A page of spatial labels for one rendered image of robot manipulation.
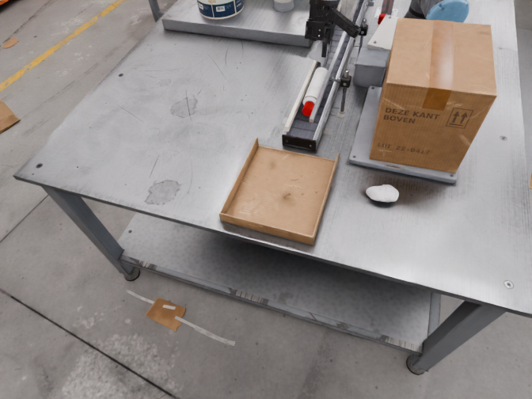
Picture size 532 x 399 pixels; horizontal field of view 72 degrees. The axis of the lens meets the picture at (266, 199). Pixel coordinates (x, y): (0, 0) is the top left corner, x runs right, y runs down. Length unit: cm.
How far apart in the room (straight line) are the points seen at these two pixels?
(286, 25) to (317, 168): 74
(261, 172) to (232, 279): 64
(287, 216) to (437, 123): 45
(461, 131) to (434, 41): 25
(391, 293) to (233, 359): 73
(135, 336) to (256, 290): 63
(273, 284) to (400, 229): 72
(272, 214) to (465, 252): 50
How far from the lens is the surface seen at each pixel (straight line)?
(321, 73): 129
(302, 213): 101
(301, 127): 116
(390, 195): 104
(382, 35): 157
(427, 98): 98
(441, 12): 136
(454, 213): 110
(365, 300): 158
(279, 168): 111
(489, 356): 190
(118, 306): 197
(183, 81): 151
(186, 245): 173
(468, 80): 101
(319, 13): 130
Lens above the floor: 167
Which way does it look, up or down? 54 degrees down
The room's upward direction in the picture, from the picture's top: 7 degrees counter-clockwise
